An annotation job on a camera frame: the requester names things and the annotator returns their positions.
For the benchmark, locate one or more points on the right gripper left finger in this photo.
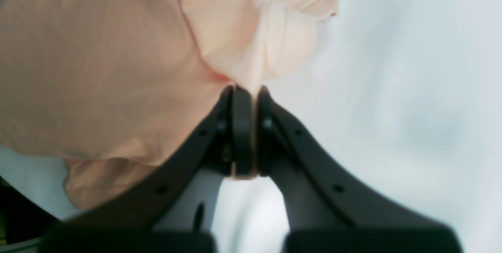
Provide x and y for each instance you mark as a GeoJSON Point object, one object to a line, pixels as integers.
{"type": "Point", "coordinates": [171, 210]}

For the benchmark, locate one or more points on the peach T-shirt with emoji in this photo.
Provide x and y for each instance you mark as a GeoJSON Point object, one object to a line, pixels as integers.
{"type": "Point", "coordinates": [115, 86]}

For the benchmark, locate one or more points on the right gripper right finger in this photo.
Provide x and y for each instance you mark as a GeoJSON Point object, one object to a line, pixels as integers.
{"type": "Point", "coordinates": [328, 209]}

